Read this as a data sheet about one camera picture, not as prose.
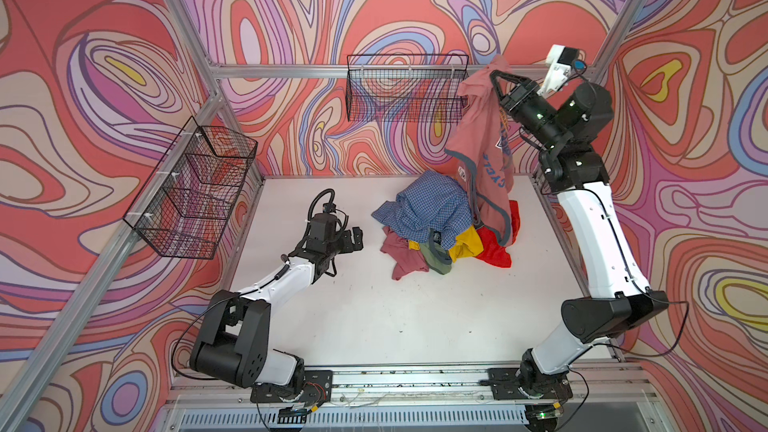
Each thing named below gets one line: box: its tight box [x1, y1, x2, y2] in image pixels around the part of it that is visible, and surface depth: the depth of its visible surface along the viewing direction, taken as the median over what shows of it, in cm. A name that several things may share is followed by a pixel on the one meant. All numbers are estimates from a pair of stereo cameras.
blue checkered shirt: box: [372, 170, 473, 250], surface depth 95 cm
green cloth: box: [420, 232, 452, 275], surface depth 95 cm
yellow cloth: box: [408, 226, 484, 262], surface depth 90 cm
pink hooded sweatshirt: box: [445, 54, 516, 248], surface depth 74 cm
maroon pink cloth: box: [380, 226, 429, 281], surface depth 96 cm
